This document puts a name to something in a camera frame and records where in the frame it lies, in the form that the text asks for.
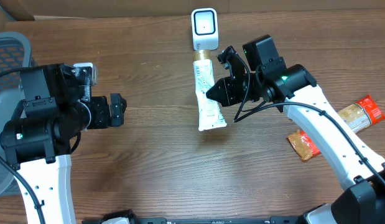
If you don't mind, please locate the white barcode scanner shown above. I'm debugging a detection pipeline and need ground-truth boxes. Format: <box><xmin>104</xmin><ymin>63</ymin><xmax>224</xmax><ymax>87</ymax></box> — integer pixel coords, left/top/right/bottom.
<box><xmin>191</xmin><ymin>7</ymin><xmax>219</xmax><ymax>51</ymax></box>

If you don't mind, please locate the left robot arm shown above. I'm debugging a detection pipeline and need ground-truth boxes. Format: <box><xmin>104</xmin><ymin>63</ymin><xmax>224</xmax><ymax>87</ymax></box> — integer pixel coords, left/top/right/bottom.
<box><xmin>0</xmin><ymin>63</ymin><xmax>127</xmax><ymax>223</ymax></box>

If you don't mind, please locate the dark grey plastic basket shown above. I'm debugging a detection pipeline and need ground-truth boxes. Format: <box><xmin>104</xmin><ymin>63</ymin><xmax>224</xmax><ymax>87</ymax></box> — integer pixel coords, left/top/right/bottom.
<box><xmin>0</xmin><ymin>32</ymin><xmax>32</xmax><ymax>196</ymax></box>

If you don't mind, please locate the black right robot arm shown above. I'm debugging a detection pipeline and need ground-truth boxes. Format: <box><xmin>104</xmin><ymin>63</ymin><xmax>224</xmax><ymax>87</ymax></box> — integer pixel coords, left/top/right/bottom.
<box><xmin>206</xmin><ymin>35</ymin><xmax>385</xmax><ymax>223</ymax></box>

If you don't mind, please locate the brown cardboard backboard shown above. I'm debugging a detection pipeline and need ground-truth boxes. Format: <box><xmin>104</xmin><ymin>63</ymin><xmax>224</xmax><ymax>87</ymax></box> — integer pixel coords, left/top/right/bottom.
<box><xmin>0</xmin><ymin>0</ymin><xmax>385</xmax><ymax>21</ymax></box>

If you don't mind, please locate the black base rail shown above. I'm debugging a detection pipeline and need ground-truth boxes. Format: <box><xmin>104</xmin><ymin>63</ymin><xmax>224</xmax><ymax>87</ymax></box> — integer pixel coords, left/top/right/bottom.
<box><xmin>81</xmin><ymin>210</ymin><xmax>359</xmax><ymax>224</ymax></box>

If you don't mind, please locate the white shampoo tube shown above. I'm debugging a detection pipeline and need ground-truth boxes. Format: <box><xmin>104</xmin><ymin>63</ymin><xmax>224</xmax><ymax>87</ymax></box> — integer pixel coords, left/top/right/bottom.
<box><xmin>192</xmin><ymin>49</ymin><xmax>228</xmax><ymax>132</ymax></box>

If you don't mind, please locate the orange spaghetti packet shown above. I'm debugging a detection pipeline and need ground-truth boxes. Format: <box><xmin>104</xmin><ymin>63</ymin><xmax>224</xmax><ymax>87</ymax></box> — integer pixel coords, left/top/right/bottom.
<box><xmin>287</xmin><ymin>95</ymin><xmax>385</xmax><ymax>161</ymax></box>

